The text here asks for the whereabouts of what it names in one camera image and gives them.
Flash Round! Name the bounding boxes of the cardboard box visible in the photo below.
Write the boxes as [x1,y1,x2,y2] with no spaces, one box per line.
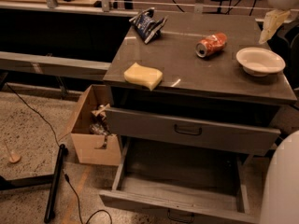
[61,85,121,166]

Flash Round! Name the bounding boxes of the small wooden cone stand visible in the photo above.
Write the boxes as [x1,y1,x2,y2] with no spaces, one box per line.
[4,143,21,163]

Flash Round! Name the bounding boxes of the blue chip bag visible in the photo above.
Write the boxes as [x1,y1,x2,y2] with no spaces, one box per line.
[129,7,168,44]

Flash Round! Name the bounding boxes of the grey drawer cabinet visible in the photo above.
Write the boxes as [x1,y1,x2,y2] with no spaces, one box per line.
[104,13,297,127]

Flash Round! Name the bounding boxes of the red coke can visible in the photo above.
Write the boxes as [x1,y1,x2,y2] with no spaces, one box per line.
[195,33,227,58]

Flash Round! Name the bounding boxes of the grey metal bench rail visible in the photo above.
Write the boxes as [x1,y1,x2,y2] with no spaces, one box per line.
[0,51,110,81]

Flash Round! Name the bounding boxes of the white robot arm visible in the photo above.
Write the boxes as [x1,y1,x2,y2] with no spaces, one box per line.
[258,0,299,224]

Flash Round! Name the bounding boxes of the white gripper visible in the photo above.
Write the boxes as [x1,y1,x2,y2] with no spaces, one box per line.
[259,0,299,44]

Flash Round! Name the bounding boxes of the yellow sponge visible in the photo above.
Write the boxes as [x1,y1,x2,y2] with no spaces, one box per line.
[123,63,163,91]

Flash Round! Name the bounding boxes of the white paper bowl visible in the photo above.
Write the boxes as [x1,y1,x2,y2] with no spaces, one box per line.
[236,47,286,77]

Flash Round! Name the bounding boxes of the black floor cable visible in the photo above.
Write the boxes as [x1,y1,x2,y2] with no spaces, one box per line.
[5,83,113,224]

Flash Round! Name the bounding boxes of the grey open lower drawer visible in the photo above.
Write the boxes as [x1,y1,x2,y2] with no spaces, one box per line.
[100,138,258,224]

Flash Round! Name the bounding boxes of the grey upper drawer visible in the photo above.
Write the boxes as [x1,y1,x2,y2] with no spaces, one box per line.
[106,107,280,156]

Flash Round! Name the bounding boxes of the black stand base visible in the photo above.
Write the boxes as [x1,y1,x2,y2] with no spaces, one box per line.
[0,144,68,224]

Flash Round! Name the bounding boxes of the snack bags in box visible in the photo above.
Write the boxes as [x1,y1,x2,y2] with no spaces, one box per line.
[89,105,111,135]

